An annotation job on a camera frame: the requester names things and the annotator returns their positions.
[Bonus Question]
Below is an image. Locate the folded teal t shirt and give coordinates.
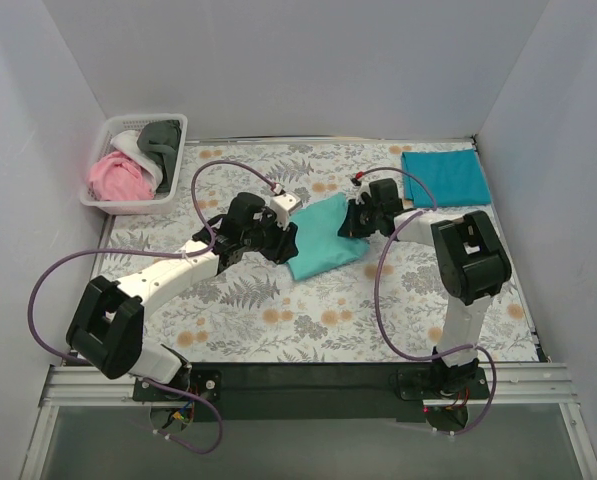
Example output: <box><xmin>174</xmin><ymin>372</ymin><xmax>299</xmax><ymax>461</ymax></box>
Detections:
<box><xmin>401</xmin><ymin>149</ymin><xmax>491</xmax><ymax>207</ymax></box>

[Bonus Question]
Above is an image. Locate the mint green t shirt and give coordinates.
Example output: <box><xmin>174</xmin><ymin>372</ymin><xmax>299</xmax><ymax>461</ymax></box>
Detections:
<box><xmin>287</xmin><ymin>193</ymin><xmax>370</xmax><ymax>282</ymax></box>

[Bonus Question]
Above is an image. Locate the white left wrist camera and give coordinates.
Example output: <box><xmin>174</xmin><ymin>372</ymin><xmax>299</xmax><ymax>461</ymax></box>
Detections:
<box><xmin>269</xmin><ymin>192</ymin><xmax>302</xmax><ymax>225</ymax></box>

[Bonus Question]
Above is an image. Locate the pink t shirt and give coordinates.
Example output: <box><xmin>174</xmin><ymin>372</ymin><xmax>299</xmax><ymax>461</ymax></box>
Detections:
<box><xmin>86</xmin><ymin>152</ymin><xmax>155</xmax><ymax>202</ymax></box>

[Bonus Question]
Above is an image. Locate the dark grey t shirt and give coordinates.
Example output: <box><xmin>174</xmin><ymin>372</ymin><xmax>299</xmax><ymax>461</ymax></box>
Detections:
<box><xmin>137</xmin><ymin>120</ymin><xmax>182</xmax><ymax>193</ymax></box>

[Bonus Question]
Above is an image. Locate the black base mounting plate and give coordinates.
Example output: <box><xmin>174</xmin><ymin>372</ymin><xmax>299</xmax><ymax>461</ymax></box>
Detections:
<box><xmin>132</xmin><ymin>362</ymin><xmax>492</xmax><ymax>425</ymax></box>

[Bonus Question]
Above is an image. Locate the white t shirt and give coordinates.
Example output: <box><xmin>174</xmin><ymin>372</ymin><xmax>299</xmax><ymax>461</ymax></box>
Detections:
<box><xmin>111</xmin><ymin>130</ymin><xmax>163</xmax><ymax>187</ymax></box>

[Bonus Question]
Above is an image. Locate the floral patterned table mat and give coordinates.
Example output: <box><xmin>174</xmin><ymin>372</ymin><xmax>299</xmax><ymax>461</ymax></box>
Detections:
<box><xmin>77</xmin><ymin>140</ymin><xmax>537</xmax><ymax>364</ymax></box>

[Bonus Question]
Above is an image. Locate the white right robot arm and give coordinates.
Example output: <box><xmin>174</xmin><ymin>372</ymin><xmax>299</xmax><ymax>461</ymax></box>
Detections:
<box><xmin>338</xmin><ymin>174</ymin><xmax>512</xmax><ymax>393</ymax></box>

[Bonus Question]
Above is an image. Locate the aluminium frame rail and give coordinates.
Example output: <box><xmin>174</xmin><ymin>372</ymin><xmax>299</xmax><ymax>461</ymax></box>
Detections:
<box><xmin>38</xmin><ymin>364</ymin><xmax>149</xmax><ymax>409</ymax></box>

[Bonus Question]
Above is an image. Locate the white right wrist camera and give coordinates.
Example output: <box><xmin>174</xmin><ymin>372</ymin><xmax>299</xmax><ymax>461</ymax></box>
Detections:
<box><xmin>351</xmin><ymin>172</ymin><xmax>371</xmax><ymax>205</ymax></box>

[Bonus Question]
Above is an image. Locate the white plastic laundry basket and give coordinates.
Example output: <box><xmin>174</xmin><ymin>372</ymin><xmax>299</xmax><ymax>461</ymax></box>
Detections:
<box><xmin>80</xmin><ymin>113</ymin><xmax>188</xmax><ymax>216</ymax></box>

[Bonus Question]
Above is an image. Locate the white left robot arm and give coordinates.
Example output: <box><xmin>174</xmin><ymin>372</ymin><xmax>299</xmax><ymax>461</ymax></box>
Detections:
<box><xmin>66</xmin><ymin>193</ymin><xmax>301</xmax><ymax>389</ymax></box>

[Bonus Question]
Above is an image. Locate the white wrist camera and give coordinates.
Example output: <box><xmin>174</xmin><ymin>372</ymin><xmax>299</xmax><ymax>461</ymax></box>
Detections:
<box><xmin>269</xmin><ymin>192</ymin><xmax>302</xmax><ymax>225</ymax></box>
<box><xmin>351</xmin><ymin>172</ymin><xmax>371</xmax><ymax>205</ymax></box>

